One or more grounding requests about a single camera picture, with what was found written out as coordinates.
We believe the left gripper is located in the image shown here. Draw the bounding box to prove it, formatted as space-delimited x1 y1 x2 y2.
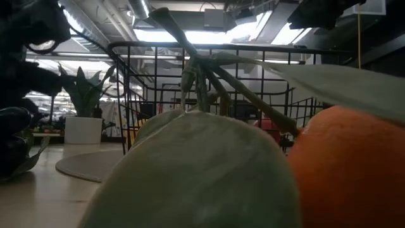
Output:
0 60 77 107

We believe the long white ceiling light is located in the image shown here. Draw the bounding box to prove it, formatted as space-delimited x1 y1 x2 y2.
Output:
27 51 190 61

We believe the green plant in white pot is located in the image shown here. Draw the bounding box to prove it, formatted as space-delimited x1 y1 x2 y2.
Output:
58 63 117 145

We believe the white printed cloth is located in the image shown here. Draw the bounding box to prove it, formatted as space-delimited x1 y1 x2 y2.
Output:
100 100 127 137

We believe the grey round mat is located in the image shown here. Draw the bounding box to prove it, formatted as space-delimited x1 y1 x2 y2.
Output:
55 148 126 184

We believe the grey ceiling box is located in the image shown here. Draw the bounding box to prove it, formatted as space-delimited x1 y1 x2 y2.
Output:
203 8 227 32

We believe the orange mandarin bunch with leaves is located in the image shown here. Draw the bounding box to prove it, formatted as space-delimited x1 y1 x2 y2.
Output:
77 6 405 228

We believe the silver spiral ventilation duct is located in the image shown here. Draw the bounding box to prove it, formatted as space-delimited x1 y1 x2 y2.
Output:
58 0 115 54

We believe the black wire basket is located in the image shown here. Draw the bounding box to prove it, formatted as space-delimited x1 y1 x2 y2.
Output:
107 41 355 156

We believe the silver round duct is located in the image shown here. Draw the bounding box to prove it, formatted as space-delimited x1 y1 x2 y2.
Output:
126 0 153 20

